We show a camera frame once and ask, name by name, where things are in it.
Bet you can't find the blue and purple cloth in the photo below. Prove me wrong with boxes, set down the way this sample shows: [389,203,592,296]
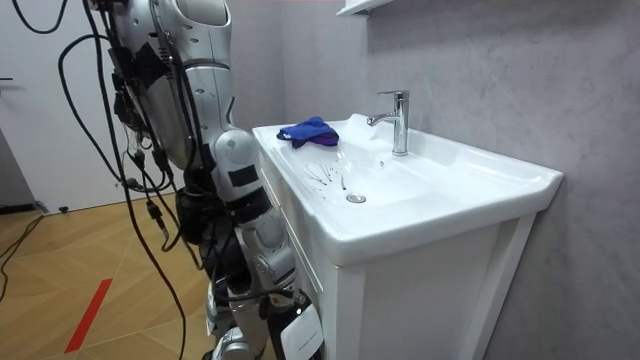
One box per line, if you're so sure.
[276,116,341,150]

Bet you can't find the black floor cable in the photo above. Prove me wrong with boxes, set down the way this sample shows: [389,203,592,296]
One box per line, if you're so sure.
[0,213,45,304]

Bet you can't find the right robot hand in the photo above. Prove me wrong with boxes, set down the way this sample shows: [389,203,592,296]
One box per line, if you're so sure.
[266,293,326,360]

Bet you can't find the white sink cabinet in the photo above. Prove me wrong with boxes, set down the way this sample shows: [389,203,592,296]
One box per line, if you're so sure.
[251,112,565,360]

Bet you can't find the robot body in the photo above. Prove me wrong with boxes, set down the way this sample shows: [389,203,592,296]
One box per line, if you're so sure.
[94,0,251,286]

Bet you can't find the chrome faucet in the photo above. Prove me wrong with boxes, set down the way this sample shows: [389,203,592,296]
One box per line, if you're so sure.
[366,89,411,158]

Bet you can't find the red floor tape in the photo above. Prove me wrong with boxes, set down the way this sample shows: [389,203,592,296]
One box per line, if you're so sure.
[63,277,114,355]

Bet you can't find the white wall shelf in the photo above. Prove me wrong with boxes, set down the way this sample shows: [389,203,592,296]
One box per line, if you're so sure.
[335,0,396,18]

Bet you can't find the cable bundle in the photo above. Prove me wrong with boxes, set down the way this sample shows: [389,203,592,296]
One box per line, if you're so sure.
[9,0,189,360]

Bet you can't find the robot legs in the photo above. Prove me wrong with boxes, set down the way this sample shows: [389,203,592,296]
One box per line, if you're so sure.
[202,277,281,360]

